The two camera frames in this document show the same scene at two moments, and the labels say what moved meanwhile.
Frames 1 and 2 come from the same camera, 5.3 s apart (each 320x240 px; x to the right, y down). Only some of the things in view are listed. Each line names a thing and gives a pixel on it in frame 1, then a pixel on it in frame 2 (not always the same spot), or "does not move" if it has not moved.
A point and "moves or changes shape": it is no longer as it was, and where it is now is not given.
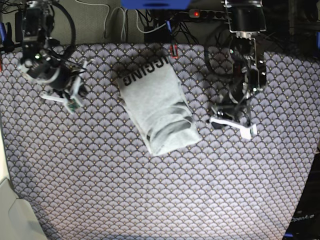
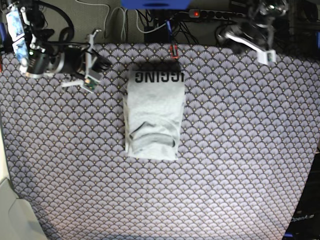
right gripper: [236, 110] -> [256, 35]
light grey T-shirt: [157, 99] moves or changes shape
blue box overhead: [156, 4] does not move
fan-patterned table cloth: [90, 175] does not move
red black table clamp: [172, 56] does not move
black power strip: [210, 14] does not move
